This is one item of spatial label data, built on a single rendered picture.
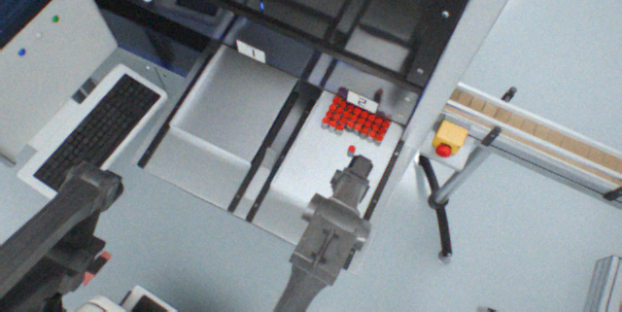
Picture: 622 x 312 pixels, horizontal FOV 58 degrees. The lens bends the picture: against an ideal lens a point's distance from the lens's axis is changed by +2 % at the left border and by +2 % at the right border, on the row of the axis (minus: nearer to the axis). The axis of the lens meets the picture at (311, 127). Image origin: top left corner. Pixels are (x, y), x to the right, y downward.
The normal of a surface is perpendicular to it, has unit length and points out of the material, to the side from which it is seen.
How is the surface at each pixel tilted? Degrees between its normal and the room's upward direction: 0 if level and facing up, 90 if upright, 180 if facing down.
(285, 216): 0
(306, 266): 51
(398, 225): 0
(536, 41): 0
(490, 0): 90
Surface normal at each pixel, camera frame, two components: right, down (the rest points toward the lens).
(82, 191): 0.40, -0.78
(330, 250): 0.23, -0.57
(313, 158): 0.04, -0.39
